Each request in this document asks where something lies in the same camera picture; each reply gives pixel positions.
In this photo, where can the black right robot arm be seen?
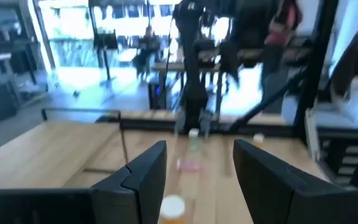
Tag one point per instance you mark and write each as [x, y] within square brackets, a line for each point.
[191, 77]

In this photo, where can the black tripod stand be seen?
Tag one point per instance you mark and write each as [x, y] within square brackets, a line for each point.
[106, 40]

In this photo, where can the green medicine bottle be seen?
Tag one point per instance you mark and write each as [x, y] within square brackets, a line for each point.
[194, 143]

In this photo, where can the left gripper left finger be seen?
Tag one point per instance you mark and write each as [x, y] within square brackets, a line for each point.
[129, 196]

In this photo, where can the pink medicine bottle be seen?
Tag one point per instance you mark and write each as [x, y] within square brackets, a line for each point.
[190, 165]

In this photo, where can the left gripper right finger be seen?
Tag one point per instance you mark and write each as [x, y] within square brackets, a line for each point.
[278, 196]

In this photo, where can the background wooden table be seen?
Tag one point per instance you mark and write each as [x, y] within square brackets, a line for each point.
[169, 66]

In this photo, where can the person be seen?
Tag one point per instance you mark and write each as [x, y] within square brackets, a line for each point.
[148, 53]
[280, 34]

